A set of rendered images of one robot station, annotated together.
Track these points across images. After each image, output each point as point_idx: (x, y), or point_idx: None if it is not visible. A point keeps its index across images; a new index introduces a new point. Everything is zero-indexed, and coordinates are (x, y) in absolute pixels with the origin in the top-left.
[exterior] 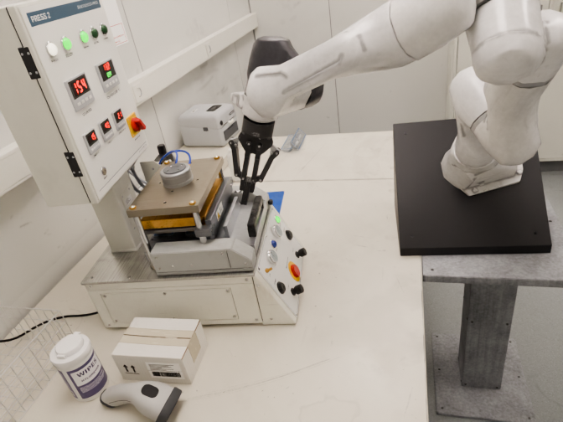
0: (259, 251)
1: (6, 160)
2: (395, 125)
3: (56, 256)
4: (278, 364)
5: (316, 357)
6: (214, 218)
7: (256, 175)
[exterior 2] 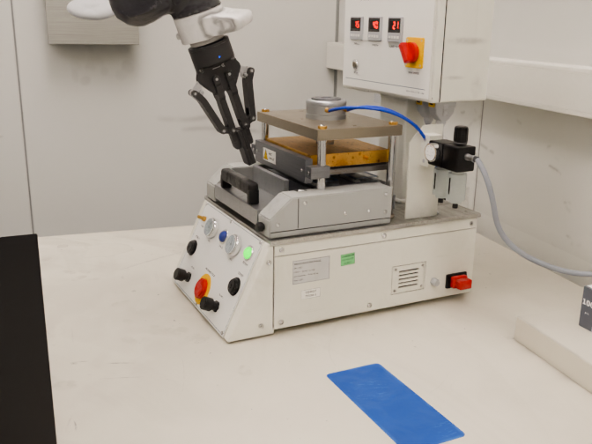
0: (218, 206)
1: (549, 73)
2: (32, 235)
3: (558, 241)
4: (170, 261)
5: (134, 268)
6: (259, 146)
7: (224, 122)
